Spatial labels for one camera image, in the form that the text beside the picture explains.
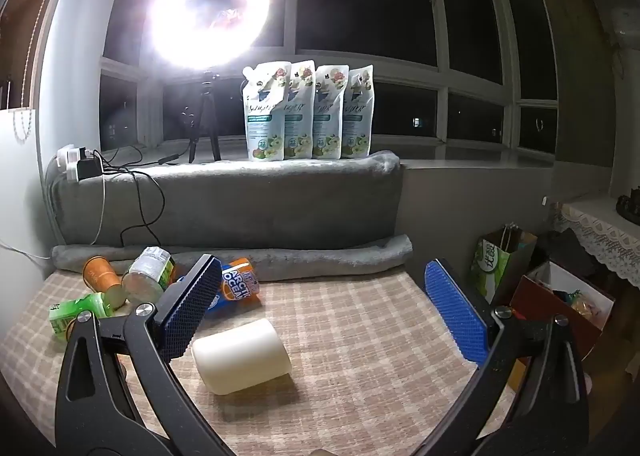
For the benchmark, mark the rolled grey blanket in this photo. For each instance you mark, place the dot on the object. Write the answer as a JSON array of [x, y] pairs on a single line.
[[310, 258]]

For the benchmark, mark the white cup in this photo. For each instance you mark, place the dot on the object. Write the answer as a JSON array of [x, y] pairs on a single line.
[[241, 356]]

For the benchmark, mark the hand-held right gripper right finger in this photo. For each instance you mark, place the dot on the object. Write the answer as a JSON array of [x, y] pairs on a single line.
[[457, 311]]

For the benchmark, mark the black tripod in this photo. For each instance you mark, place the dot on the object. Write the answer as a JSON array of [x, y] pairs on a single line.
[[204, 120]]

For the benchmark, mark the orange blue Arctic Ocean can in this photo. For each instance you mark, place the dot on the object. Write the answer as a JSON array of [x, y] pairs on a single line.
[[235, 288]]

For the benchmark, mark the orange paper cup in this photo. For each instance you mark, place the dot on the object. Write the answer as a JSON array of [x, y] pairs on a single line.
[[102, 280]]

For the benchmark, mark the red cardboard box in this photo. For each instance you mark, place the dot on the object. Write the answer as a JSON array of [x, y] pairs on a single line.
[[565, 301]]

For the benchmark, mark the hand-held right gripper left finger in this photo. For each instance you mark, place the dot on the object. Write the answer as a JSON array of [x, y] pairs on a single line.
[[192, 297]]

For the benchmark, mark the white lace cloth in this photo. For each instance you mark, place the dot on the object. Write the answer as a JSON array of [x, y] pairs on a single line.
[[605, 231]]

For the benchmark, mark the checkered tablecloth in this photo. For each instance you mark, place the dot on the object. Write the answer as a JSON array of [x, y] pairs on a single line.
[[350, 346]]

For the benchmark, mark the green paper bag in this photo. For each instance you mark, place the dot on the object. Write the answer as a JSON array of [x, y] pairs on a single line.
[[500, 263]]

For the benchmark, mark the white spouted refill pouch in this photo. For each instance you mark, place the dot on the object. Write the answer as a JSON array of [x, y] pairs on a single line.
[[357, 110], [327, 110], [299, 110], [262, 110]]

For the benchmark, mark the black power adapter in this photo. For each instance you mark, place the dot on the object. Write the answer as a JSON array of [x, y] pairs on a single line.
[[89, 167]]

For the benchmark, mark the white power strip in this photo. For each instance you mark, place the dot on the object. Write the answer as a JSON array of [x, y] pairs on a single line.
[[67, 160]]

